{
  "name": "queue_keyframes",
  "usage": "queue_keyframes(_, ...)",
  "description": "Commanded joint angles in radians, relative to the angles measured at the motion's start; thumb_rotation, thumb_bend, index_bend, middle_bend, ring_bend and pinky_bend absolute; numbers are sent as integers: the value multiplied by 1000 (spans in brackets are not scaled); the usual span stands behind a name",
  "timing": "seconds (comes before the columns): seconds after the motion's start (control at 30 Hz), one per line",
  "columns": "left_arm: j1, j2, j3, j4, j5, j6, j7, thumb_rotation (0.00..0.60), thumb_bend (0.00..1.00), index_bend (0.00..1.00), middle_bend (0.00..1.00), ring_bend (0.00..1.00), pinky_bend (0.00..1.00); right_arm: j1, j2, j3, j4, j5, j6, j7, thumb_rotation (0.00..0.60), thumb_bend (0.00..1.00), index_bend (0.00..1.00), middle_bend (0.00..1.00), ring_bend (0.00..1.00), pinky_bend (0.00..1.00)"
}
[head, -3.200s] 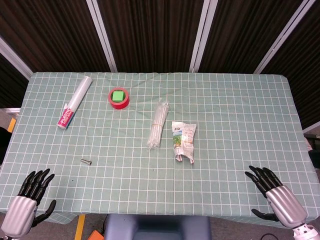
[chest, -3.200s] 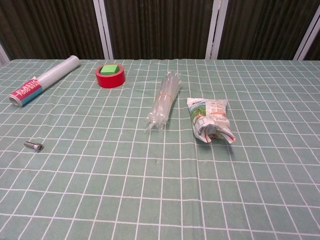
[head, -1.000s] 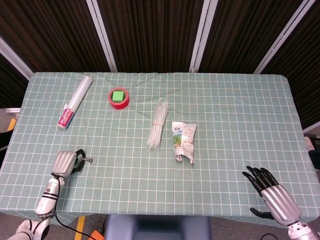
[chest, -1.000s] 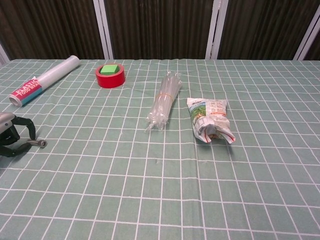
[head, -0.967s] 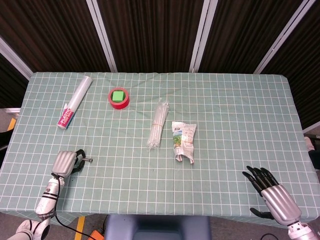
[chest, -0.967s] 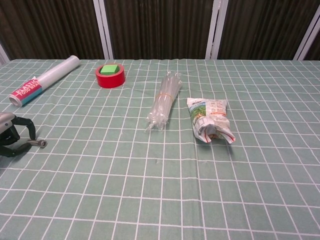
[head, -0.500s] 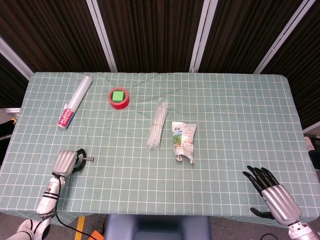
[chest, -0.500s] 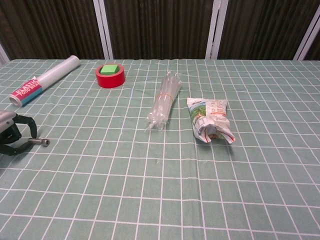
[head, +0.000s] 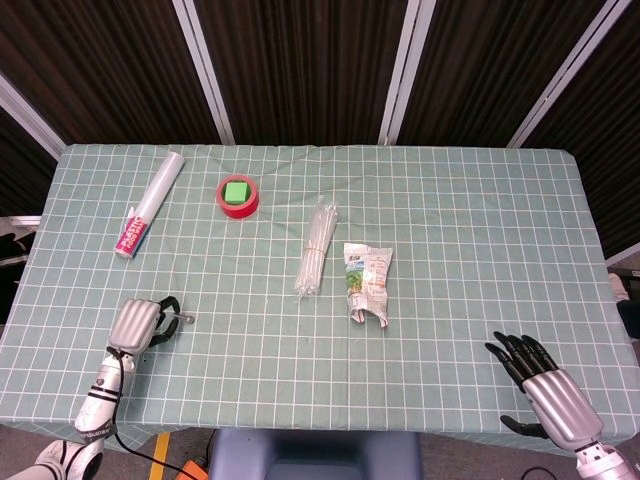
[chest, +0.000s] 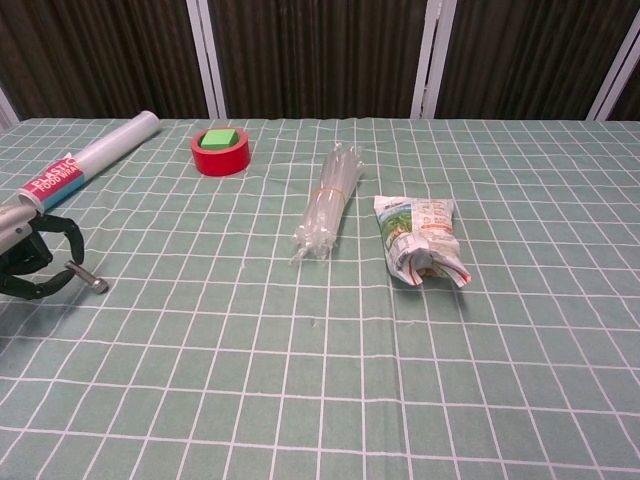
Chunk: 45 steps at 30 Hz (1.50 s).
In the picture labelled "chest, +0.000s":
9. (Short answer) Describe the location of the red tape roll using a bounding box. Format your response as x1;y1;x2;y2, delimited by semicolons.
190;127;251;178

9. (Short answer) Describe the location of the white partition frame post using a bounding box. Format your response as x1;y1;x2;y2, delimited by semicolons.
587;9;640;122
0;87;21;126
185;0;229;120
409;0;459;120

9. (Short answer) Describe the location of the crumpled white snack packet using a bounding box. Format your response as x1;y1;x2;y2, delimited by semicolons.
373;194;472;289

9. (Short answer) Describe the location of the clear wrapped straw bundle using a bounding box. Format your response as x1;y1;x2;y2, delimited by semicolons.
289;142;364;265

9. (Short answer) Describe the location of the metal screw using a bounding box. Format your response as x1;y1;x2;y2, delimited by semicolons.
66;260;110;295

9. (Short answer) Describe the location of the green cube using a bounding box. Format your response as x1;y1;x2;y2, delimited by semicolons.
199;128;239;151

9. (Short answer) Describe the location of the plastic food wrap roll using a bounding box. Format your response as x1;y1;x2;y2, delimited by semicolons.
18;110;162;214

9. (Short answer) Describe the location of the dark brown partition panel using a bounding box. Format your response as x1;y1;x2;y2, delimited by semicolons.
607;54;640;122
434;0;640;121
0;0;211;121
207;0;431;120

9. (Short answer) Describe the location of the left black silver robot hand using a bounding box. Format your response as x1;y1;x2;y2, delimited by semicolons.
0;202;85;301

